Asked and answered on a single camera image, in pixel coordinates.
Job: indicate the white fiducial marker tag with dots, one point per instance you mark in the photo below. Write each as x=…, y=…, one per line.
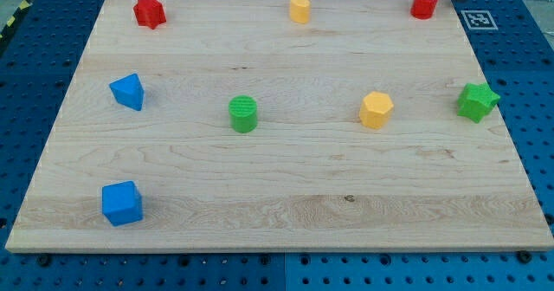
x=479, y=20

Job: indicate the red star block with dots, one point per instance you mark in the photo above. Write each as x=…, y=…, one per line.
x=149, y=13

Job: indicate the yellow hexagon block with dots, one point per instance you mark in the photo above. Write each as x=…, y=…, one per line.
x=375, y=110

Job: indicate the yellow heart block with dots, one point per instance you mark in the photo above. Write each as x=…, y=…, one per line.
x=300, y=11

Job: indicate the wooden board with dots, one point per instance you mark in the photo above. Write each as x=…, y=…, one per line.
x=310, y=177

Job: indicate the blue triangle block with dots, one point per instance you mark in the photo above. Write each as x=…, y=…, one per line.
x=128, y=91

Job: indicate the green cylinder block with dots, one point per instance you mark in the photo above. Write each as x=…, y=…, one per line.
x=243, y=113

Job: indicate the green star block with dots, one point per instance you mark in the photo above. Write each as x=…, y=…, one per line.
x=476, y=101

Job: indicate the red cylinder block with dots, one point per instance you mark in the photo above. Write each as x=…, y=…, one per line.
x=423, y=9

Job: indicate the blue cube block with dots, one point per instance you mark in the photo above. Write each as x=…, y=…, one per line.
x=121, y=203

